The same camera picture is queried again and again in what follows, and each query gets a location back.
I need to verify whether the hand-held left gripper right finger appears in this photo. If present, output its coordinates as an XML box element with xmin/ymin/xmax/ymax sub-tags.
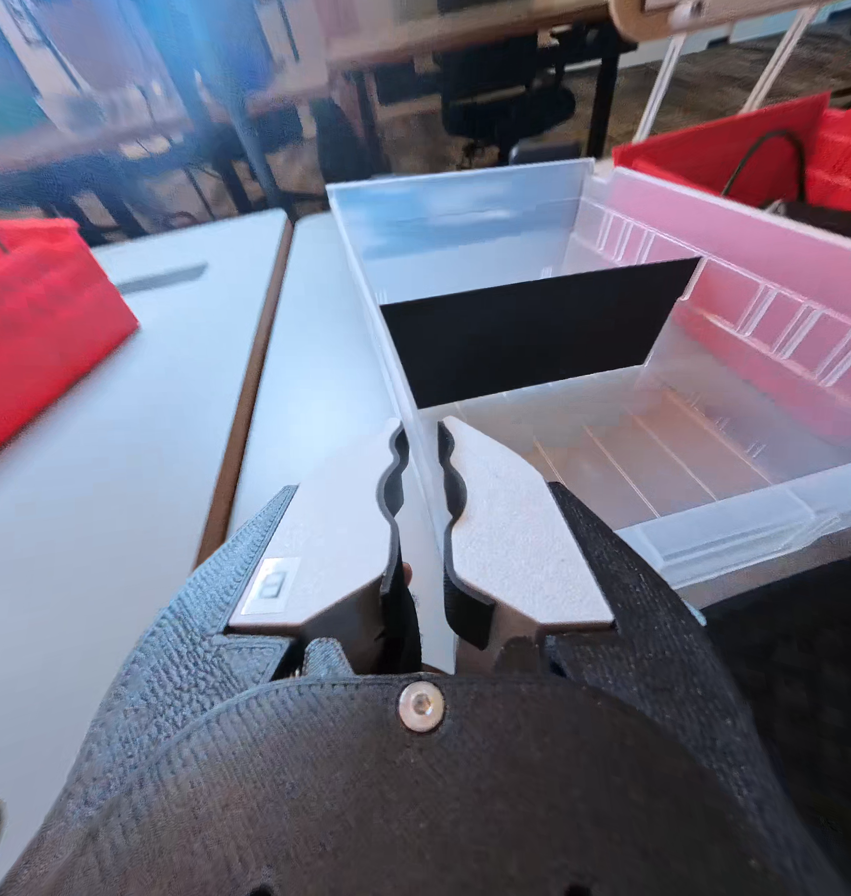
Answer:
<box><xmin>436</xmin><ymin>416</ymin><xmax>615</xmax><ymax>676</ymax></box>

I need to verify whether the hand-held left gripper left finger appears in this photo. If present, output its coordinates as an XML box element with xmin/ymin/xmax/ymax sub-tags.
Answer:
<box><xmin>226</xmin><ymin>418</ymin><xmax>423</xmax><ymax>674</ymax></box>

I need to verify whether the clear plastic bin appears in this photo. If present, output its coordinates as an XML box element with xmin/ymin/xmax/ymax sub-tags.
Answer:
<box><xmin>325</xmin><ymin>157</ymin><xmax>851</xmax><ymax>610</ymax></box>

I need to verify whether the red plastic bin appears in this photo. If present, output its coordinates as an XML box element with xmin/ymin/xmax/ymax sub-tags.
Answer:
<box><xmin>0</xmin><ymin>217</ymin><xmax>141</xmax><ymax>464</ymax></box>
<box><xmin>611</xmin><ymin>91</ymin><xmax>851</xmax><ymax>246</ymax></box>

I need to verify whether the black bin divider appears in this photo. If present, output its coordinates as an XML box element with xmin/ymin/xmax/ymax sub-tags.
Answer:
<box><xmin>380</xmin><ymin>257</ymin><xmax>703</xmax><ymax>410</ymax></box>

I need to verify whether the black perforated pad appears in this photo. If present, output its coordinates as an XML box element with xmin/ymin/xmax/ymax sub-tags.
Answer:
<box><xmin>702</xmin><ymin>553</ymin><xmax>851</xmax><ymax>896</ymax></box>

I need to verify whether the black office chair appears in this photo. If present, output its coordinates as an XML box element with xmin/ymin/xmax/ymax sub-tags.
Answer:
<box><xmin>439</xmin><ymin>42</ymin><xmax>580</xmax><ymax>165</ymax></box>

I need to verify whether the wooden poster board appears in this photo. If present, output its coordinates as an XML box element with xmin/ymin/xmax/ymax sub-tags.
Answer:
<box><xmin>607</xmin><ymin>0</ymin><xmax>839</xmax><ymax>43</ymax></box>

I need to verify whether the black cable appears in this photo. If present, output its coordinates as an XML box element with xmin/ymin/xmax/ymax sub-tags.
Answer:
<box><xmin>719</xmin><ymin>129</ymin><xmax>811</xmax><ymax>211</ymax></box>

